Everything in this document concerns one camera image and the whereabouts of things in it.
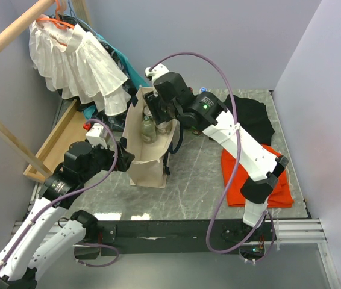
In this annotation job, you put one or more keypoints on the wooden rack base tray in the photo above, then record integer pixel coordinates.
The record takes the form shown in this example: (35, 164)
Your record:
(69, 129)

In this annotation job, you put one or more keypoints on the wooden rack diagonal brace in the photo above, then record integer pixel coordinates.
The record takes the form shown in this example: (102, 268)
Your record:
(10, 139)

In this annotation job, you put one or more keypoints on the wooden hanging rod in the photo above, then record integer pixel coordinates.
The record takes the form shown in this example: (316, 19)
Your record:
(22, 22)

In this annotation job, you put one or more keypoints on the white pleated dress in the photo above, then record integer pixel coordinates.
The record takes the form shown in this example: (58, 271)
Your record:
(54, 55)

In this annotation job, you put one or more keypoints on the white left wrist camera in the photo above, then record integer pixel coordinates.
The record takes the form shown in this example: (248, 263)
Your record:
(97, 135)

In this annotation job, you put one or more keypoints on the beige canvas tote bag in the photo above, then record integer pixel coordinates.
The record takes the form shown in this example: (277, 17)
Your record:
(149, 167)

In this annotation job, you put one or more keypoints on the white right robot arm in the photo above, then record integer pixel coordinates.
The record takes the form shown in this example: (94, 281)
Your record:
(204, 112)

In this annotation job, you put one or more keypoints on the orange folded garment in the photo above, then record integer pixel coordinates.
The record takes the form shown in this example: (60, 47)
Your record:
(280, 198)

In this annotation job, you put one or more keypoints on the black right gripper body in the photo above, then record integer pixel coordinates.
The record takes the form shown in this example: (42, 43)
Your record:
(161, 112)

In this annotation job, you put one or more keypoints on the orange clothes hanger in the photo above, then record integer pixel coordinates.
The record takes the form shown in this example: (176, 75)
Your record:
(61, 8)

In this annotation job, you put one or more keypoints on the silver-top drink can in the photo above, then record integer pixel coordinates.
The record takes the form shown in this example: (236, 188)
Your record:
(147, 111)

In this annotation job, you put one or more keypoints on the black folded garment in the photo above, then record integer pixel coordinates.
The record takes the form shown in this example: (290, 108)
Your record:
(252, 116)

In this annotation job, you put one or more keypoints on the teal garment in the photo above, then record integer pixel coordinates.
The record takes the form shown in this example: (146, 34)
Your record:
(130, 86)

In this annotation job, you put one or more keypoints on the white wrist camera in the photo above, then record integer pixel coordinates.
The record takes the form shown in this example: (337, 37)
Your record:
(97, 135)
(156, 72)

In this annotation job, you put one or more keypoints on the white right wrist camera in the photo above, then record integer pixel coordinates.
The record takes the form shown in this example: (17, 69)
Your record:
(156, 72)

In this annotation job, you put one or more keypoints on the green glass bottle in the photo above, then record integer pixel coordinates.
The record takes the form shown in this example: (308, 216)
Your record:
(195, 131)

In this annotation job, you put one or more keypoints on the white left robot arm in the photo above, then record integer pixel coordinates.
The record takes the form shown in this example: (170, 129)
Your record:
(26, 257)

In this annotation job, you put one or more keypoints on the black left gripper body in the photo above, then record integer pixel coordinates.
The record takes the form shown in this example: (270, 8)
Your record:
(102, 159)

